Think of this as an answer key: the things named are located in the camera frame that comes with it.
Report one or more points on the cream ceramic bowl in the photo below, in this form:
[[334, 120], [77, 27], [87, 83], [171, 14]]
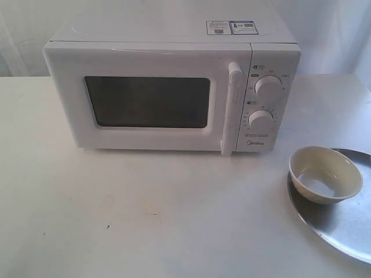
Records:
[[324, 176]]

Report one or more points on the white microwave oven body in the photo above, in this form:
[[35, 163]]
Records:
[[273, 54]]

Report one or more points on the white printed warning label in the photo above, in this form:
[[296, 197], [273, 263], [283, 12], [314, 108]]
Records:
[[221, 27]]

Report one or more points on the lower white control knob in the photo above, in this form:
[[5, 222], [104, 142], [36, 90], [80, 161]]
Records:
[[261, 120]]

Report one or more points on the white control knob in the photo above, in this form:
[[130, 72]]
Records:
[[261, 120], [268, 86]]

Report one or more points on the upper white control knob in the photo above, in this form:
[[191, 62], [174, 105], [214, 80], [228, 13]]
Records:
[[268, 86]]

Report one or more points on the round steel tray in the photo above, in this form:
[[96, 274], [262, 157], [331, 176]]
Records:
[[345, 225]]

